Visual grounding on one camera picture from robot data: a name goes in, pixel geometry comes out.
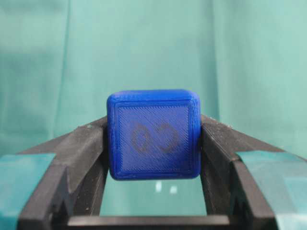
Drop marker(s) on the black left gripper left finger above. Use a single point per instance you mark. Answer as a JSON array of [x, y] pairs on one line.
[[43, 186]]

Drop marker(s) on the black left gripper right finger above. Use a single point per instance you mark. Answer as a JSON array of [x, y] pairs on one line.
[[249, 184]]

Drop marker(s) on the blue plastic cube block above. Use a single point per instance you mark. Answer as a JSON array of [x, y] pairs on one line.
[[154, 134]]

